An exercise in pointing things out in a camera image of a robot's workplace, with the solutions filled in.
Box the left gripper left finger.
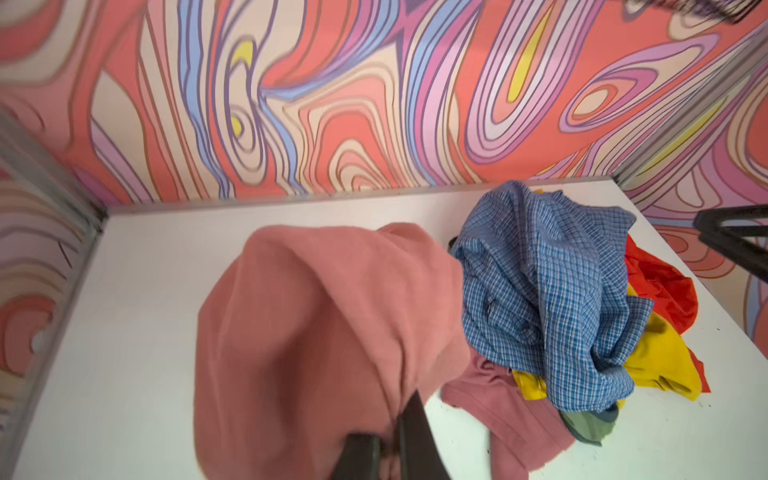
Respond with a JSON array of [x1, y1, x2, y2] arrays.
[[330, 433, 382, 480]]

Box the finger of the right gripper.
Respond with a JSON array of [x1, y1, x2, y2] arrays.
[[693, 205, 767, 282]]

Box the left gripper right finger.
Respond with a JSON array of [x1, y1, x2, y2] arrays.
[[397, 391, 450, 480]]

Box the pink hooded sweatshirt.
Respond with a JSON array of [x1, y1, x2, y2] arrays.
[[193, 223, 470, 479]]

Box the red cloth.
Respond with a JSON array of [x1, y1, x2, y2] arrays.
[[624, 238, 710, 401]]

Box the maroon pink cloth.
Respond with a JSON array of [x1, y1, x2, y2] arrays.
[[441, 350, 575, 479]]

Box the yellow cloth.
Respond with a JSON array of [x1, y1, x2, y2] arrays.
[[511, 281, 703, 404]]

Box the green cloth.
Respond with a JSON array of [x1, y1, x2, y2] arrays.
[[559, 403, 620, 447]]

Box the blue checkered shirt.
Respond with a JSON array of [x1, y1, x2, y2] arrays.
[[451, 181, 653, 412]]

